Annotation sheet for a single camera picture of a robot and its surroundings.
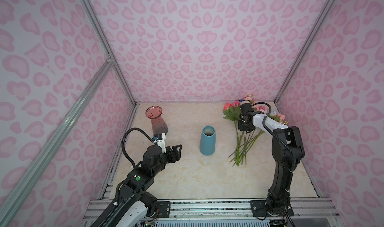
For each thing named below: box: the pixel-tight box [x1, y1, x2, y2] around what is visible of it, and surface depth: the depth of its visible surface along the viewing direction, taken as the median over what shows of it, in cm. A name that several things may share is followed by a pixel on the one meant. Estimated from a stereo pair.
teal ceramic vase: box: [199, 125, 216, 156], surface depth 90 cm
